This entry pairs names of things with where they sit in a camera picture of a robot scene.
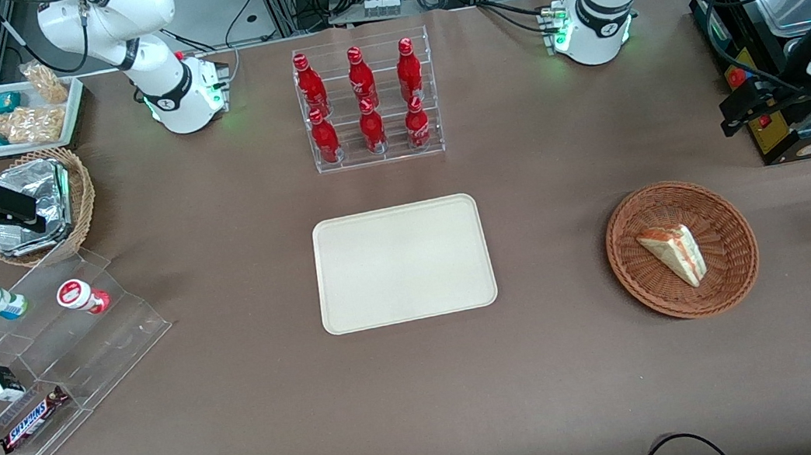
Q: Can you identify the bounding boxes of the Snickers chocolate bar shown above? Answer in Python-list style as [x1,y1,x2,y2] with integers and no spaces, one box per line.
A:
[0,383,78,455]

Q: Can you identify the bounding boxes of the red lidded yogurt cup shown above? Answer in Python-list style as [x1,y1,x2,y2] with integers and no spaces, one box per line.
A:
[54,274,113,320]

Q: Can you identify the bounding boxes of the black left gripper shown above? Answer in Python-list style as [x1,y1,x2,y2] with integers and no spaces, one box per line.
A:
[716,72,811,139]

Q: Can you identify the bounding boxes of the beige plastic tray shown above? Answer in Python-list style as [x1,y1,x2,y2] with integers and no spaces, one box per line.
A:
[308,189,503,339]

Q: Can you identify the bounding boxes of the red cola bottle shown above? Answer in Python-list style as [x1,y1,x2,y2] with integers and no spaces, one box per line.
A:
[355,95,391,158]
[292,50,331,121]
[307,105,345,167]
[401,93,435,152]
[392,36,428,104]
[343,43,381,112]

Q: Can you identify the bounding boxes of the white rectangular snack tray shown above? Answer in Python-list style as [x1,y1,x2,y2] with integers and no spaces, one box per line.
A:
[0,72,92,159]

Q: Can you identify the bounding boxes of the clear acrylic bottle rack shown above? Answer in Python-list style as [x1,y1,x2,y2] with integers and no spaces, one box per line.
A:
[288,24,448,178]

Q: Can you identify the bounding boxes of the triangular sandwich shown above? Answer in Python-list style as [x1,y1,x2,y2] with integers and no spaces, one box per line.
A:
[635,220,711,297]

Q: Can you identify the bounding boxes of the small black white carton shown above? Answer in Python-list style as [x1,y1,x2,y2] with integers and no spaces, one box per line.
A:
[0,358,29,405]

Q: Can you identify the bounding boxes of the silver foil packet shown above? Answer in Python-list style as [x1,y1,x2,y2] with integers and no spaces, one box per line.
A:
[0,215,74,259]
[0,155,76,236]

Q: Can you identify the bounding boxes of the clear acrylic stepped display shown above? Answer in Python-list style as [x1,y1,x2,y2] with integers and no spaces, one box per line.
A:
[0,235,191,455]

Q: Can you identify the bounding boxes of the round brown wicker basket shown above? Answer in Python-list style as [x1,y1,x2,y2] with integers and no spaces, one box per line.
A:
[598,170,768,330]

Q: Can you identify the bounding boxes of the black floor cable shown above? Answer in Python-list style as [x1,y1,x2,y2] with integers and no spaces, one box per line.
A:
[631,425,735,455]

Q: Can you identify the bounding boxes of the light tan wicker basket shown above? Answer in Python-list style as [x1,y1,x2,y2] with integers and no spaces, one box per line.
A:
[0,141,105,273]

